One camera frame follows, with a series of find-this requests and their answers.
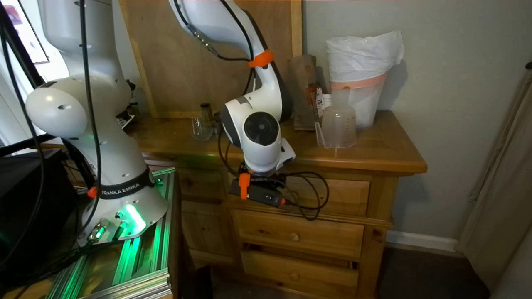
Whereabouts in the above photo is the wide wooden drawer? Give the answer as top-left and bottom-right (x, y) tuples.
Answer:
(240, 249), (359, 299)
(227, 172), (371, 217)
(232, 209), (365, 259)

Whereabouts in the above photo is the narrow wooden drawer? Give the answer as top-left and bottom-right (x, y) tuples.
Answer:
(181, 201), (234, 255)

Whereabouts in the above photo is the clear drinking glass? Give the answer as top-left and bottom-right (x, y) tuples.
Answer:
(191, 116), (214, 141)

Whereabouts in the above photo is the clear plastic measuring jug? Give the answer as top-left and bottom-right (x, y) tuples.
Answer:
(315, 89), (357, 149)

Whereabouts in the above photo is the brown paper package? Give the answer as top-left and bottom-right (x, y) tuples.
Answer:
(290, 54), (325, 132)

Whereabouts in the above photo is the wooden dresser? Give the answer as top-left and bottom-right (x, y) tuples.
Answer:
(123, 110), (428, 299)

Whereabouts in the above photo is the bin with white bag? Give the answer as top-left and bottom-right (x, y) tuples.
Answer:
(326, 31), (405, 129)

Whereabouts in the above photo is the wooden board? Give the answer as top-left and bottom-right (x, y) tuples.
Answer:
(118, 0), (303, 119)

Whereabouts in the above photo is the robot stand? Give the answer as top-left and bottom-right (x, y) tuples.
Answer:
(0, 167), (183, 299)

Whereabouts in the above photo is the beige curtain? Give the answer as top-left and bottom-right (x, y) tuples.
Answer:
(455, 62), (532, 292)

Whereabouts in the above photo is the black computer box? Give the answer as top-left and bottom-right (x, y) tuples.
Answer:
(0, 149), (79, 275)

